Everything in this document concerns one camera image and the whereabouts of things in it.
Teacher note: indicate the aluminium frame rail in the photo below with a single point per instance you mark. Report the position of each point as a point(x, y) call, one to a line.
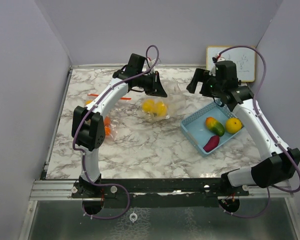
point(51, 190)

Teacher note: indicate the clear zip bag orange zipper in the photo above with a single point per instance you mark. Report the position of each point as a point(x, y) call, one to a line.
point(114, 116)

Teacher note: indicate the yellow toy lemon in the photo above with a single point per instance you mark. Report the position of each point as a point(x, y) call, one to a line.
point(233, 125)

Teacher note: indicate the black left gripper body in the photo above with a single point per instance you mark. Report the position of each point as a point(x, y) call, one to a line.
point(149, 82)

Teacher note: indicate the yellow toy pepper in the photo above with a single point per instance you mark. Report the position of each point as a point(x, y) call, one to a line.
point(160, 109)
point(148, 105)

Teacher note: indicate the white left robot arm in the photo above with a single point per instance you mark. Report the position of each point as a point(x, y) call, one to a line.
point(88, 126)

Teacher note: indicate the purple toy eggplant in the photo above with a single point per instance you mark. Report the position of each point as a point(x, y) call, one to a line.
point(212, 143)

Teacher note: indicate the green orange toy mango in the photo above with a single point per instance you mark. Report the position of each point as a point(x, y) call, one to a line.
point(214, 126)

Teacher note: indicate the small whiteboard with writing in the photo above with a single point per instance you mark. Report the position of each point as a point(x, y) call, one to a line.
point(244, 58)

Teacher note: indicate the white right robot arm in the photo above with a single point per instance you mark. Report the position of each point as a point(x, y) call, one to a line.
point(278, 160)

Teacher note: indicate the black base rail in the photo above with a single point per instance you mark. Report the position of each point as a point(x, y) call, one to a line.
point(155, 192)

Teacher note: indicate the orange toy pumpkin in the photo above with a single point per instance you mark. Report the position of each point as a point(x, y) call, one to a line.
point(107, 126)

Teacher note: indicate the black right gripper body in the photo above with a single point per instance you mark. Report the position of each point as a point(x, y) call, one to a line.
point(210, 87)

